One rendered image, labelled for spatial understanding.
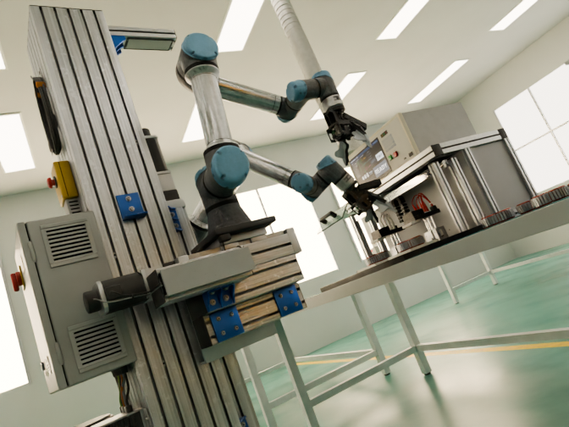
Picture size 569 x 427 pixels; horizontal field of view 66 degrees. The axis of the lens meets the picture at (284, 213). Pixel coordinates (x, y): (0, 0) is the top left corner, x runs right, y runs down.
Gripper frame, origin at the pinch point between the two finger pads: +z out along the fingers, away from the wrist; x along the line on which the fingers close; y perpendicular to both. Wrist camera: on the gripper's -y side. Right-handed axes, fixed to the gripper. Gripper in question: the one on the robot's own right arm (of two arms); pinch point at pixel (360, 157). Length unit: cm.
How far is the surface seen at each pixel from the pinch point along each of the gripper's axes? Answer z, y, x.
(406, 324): 80, -105, -115
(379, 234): 26, -28, -33
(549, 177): -2, -705, -250
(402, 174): 6.9, -30.4, -9.3
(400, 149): -3.1, -33.0, -6.9
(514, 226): 42, 15, 49
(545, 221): 43, 16, 57
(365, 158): -10.1, -36.5, -29.9
